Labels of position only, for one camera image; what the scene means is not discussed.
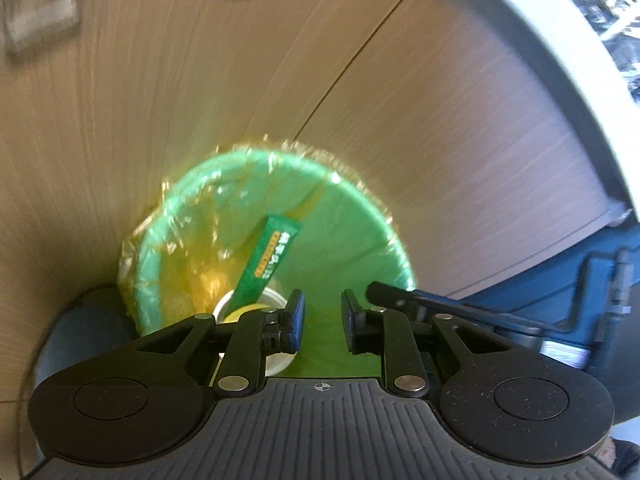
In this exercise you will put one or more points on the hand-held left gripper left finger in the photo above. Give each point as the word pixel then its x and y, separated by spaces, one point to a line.
pixel 296 320

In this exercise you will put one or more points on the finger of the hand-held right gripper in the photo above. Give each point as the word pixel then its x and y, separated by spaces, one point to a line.
pixel 430 305

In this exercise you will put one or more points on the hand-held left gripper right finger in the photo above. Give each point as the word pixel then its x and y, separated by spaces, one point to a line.
pixel 348 322

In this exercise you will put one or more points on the white paper bowl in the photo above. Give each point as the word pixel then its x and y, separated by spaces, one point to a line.
pixel 277 360

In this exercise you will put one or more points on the long green snack packet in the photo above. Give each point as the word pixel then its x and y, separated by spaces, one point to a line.
pixel 267 255

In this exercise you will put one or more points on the green trash bin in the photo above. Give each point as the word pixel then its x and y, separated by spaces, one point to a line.
pixel 350 240

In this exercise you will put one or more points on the yellow plastic bin liner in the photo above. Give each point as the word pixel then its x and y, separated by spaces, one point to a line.
pixel 200 240

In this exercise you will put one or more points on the wooden cabinet door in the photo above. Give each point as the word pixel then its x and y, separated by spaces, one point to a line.
pixel 450 150
pixel 175 75

